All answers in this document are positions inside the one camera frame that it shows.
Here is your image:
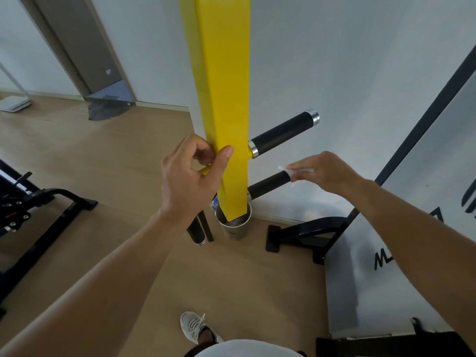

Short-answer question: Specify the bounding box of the person's right hand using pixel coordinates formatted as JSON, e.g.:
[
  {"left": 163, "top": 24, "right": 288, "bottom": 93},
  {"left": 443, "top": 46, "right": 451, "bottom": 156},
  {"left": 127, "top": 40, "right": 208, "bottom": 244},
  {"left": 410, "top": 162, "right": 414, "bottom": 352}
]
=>
[{"left": 285, "top": 151, "right": 374, "bottom": 199}]

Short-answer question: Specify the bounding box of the person's left hand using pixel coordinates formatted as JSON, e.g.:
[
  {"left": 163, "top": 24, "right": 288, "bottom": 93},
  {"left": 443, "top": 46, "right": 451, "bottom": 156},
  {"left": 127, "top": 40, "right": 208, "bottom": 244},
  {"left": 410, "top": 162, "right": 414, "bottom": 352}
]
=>
[{"left": 160, "top": 132, "right": 235, "bottom": 227}]

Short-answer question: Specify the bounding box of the white cleaning wipe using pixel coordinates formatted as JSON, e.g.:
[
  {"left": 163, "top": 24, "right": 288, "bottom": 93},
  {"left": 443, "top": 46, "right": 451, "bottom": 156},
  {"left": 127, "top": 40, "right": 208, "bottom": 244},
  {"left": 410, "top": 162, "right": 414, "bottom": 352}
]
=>
[{"left": 277, "top": 165, "right": 315, "bottom": 184}]

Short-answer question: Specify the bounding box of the person's right forearm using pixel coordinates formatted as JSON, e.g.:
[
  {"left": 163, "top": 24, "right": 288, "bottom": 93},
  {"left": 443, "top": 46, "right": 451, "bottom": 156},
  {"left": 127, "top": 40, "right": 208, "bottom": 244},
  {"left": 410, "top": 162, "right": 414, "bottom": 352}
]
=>
[{"left": 353, "top": 180, "right": 476, "bottom": 354}]

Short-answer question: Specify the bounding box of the person's left forearm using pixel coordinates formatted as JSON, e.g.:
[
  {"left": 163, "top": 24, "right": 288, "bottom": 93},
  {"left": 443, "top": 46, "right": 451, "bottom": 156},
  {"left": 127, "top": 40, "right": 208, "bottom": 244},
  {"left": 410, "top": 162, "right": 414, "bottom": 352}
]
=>
[{"left": 0, "top": 211, "right": 194, "bottom": 357}]

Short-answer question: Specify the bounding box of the brown metal trash bin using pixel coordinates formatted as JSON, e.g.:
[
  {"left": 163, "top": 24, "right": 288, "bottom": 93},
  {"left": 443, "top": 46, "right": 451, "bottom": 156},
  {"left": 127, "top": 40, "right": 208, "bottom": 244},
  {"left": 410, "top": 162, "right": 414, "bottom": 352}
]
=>
[{"left": 214, "top": 202, "right": 252, "bottom": 241}]

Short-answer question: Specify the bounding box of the black machine base foot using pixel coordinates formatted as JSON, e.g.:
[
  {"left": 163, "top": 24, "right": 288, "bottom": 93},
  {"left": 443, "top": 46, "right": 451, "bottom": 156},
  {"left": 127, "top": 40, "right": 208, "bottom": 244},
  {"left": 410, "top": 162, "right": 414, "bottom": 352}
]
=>
[{"left": 266, "top": 216, "right": 350, "bottom": 265}]

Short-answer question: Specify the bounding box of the dark gray floor mat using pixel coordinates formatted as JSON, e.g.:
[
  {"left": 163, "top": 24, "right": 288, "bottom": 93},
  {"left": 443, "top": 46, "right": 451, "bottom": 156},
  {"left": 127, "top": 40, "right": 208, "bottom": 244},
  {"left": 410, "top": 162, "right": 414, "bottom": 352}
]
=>
[{"left": 85, "top": 85, "right": 135, "bottom": 121}]

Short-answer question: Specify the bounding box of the white sneaker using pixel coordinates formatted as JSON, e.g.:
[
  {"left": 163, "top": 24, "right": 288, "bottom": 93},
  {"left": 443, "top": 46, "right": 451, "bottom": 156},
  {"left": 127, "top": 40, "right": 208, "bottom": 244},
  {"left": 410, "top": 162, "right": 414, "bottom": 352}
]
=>
[{"left": 180, "top": 311, "right": 224, "bottom": 345}]

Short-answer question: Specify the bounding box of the translucent machine guard panel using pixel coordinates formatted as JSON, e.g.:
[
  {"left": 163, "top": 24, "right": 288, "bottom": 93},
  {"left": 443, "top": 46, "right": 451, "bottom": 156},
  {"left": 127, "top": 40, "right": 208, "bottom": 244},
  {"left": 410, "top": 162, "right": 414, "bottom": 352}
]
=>
[{"left": 324, "top": 70, "right": 476, "bottom": 339}]

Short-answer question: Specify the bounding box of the white shirt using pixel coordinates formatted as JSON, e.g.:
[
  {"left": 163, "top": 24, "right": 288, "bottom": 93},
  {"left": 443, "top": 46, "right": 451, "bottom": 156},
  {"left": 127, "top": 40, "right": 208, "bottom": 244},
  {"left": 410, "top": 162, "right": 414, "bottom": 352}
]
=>
[{"left": 193, "top": 339, "right": 305, "bottom": 357}]

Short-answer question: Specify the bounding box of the gray door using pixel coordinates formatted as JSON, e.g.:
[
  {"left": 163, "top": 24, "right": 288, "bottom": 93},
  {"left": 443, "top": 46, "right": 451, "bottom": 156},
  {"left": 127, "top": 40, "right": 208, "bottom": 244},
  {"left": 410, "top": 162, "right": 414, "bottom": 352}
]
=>
[{"left": 16, "top": 0, "right": 136, "bottom": 103}]

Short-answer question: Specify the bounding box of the white floor stand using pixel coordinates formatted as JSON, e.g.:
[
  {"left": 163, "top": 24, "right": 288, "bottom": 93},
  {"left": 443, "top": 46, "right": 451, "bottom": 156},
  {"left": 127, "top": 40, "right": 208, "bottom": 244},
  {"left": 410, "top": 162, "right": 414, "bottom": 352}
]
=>
[{"left": 0, "top": 61, "right": 32, "bottom": 113}]

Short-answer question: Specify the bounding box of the black machine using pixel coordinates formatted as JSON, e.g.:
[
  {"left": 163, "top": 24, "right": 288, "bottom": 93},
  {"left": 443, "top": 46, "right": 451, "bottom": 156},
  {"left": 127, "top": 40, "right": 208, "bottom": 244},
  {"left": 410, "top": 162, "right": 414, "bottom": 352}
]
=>
[{"left": 0, "top": 158, "right": 98, "bottom": 316}]

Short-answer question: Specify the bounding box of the black machine lower frame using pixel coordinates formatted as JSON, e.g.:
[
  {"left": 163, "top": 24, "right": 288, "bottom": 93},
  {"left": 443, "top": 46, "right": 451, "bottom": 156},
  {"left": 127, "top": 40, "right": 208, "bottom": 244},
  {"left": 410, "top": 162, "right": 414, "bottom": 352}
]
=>
[{"left": 315, "top": 317, "right": 473, "bottom": 357}]

